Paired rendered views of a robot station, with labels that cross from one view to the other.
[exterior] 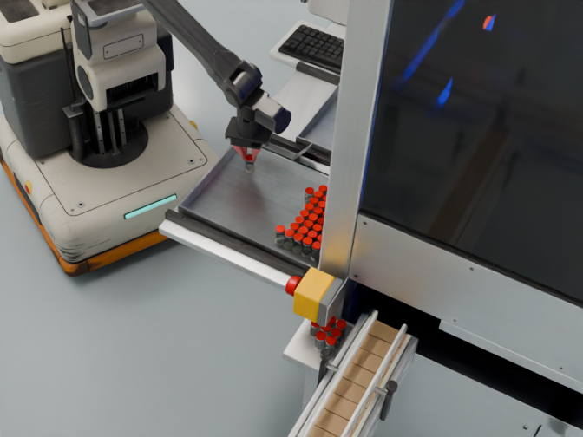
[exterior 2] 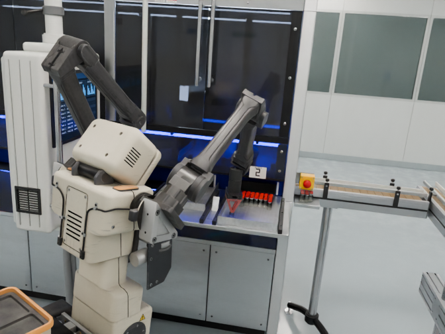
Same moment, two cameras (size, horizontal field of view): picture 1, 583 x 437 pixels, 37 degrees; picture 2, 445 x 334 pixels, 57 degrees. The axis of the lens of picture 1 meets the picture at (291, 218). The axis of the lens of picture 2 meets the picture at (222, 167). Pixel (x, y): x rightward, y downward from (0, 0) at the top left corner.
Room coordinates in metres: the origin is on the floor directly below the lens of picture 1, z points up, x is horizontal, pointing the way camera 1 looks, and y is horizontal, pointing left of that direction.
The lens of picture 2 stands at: (2.00, 1.73, 1.62)
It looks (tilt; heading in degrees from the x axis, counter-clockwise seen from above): 16 degrees down; 253
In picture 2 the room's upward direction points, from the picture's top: 4 degrees clockwise
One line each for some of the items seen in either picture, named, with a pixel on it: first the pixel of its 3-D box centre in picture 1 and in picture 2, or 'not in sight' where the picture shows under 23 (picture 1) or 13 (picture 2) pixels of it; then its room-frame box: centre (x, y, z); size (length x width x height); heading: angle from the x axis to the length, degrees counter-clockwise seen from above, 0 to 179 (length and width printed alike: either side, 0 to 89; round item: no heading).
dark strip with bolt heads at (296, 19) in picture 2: not in sight; (287, 99); (1.15, -0.10, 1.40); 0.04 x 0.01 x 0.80; 155
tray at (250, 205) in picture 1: (271, 203); (251, 209); (1.34, 0.05, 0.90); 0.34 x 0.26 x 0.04; 64
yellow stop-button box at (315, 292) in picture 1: (317, 296); (306, 181); (1.02, -0.06, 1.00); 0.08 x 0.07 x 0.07; 65
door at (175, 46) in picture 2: not in sight; (159, 66); (1.73, -0.38, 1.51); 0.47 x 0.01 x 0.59; 155
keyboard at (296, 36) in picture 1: (350, 58); not in sight; (2.00, -0.14, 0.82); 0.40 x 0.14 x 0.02; 64
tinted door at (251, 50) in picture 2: not in sight; (249, 73); (1.32, -0.19, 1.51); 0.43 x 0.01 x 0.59; 155
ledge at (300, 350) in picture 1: (327, 346); (306, 201); (0.98, -0.09, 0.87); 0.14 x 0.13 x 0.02; 65
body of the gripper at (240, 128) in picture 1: (249, 123); (234, 187); (1.46, 0.11, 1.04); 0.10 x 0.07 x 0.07; 80
